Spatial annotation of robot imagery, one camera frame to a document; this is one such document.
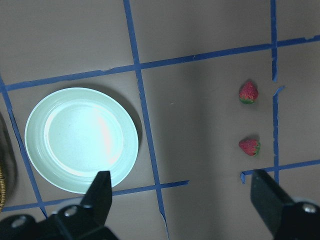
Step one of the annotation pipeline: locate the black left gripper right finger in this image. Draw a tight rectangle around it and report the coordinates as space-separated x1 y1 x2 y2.
250 169 295 235

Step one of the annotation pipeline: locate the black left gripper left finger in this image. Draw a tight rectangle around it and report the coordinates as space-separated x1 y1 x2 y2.
80 171 112 226

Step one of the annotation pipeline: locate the red strawberry one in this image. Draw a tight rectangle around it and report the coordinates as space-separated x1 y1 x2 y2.
238 81 259 104

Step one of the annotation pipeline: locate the light green plate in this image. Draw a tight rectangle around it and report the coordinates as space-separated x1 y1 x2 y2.
24 87 139 194

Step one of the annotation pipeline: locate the red strawberry two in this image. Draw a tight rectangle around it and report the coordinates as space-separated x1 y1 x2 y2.
238 138 261 157

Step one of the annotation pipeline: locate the wicker basket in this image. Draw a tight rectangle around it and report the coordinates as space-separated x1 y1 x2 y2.
0 167 6 212

